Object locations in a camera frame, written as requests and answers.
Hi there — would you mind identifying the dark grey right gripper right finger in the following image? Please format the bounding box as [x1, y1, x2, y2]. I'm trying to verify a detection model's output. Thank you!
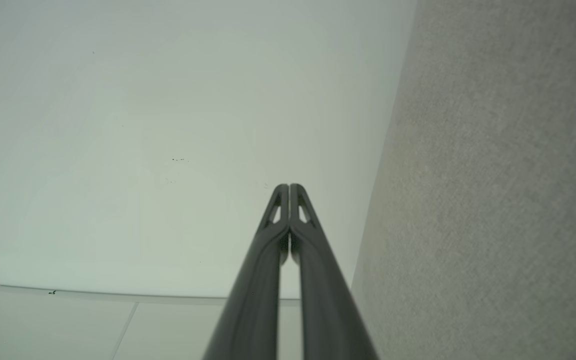
[290, 183, 380, 360]

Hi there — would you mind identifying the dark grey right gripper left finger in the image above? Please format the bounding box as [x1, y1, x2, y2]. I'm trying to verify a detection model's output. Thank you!
[203, 183, 290, 360]

